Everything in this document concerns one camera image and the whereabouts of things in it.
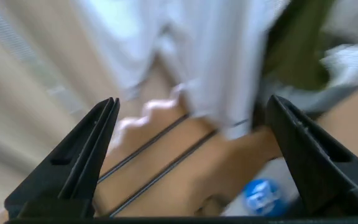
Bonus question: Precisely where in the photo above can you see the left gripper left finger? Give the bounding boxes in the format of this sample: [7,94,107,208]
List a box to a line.
[4,96,121,218]

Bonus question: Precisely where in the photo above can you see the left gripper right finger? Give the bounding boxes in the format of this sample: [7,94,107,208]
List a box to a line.
[265,94,358,216]

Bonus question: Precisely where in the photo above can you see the green long-sleeved shirt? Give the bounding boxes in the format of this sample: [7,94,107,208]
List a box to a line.
[261,0,338,91]

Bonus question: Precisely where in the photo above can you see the pale grey shorts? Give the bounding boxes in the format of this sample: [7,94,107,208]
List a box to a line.
[71,0,291,141]

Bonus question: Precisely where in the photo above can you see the black clothes rack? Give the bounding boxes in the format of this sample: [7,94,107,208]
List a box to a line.
[97,99,269,218]

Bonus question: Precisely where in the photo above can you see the white laundry basket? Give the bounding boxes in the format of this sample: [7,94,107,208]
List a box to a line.
[258,43,358,114]

